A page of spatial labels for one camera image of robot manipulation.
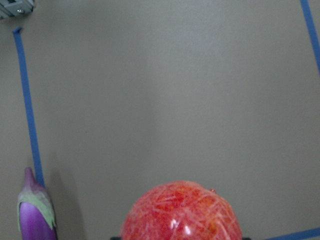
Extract red orange pomegranate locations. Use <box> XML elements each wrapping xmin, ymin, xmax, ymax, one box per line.
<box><xmin>120</xmin><ymin>181</ymin><xmax>243</xmax><ymax>240</ymax></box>

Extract purple eggplant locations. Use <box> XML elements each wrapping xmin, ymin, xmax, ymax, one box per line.
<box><xmin>17</xmin><ymin>167</ymin><xmax>58</xmax><ymax>240</ymax></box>

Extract aluminium frame post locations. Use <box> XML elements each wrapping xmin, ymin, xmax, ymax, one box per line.
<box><xmin>0</xmin><ymin>0</ymin><xmax>35</xmax><ymax>20</ymax></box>

